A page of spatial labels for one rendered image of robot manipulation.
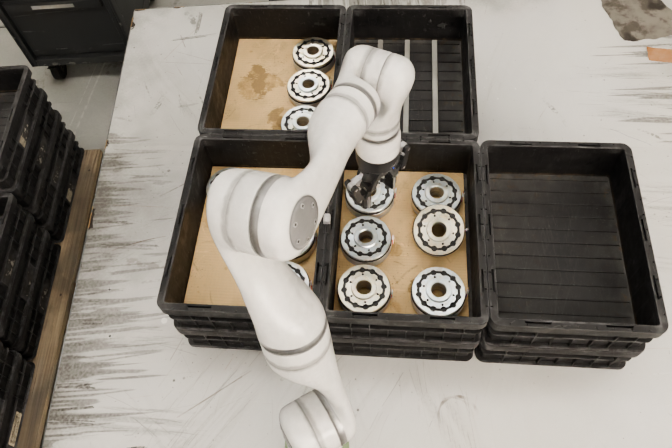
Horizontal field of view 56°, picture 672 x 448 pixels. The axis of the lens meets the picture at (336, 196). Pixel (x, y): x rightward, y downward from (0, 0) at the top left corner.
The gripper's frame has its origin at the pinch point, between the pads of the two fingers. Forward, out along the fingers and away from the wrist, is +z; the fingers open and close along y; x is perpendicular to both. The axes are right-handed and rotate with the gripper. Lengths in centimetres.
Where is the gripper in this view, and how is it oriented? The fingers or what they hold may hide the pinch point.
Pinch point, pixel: (377, 190)
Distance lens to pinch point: 116.1
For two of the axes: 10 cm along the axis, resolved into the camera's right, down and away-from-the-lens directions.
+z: 0.6, 5.2, 8.5
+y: 7.5, -5.9, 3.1
